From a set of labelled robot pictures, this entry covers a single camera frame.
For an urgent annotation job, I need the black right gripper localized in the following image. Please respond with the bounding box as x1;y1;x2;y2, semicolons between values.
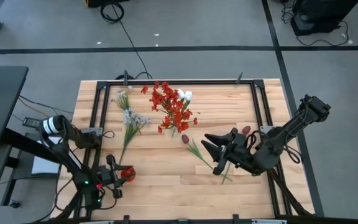
200;127;256;174

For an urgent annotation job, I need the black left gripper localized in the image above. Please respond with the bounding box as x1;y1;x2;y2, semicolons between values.
99;155;134;199

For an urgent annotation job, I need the red glass vase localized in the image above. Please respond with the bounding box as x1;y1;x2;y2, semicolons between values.
120;167;136;183

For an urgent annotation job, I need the dark red artificial tulip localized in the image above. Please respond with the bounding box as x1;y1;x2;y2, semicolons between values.
221;125;252;185
181;133;233;182

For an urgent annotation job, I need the red artificial flower bunch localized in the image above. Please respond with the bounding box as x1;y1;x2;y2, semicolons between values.
157;105;199;135
140;81;185;114

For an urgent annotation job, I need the white flat board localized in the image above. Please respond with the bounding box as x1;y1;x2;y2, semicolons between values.
30;136;74;175

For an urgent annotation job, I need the black power adapter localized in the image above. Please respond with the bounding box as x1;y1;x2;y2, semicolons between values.
22;116;43;129

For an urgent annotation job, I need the black equipment case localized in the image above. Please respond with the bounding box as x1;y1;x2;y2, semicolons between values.
290;0;358;37

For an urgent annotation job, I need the black aluminium table frame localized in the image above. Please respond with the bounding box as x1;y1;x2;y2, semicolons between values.
54;70;315;224

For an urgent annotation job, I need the coiled black floor cable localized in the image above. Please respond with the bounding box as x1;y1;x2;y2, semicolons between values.
99;1;154;80

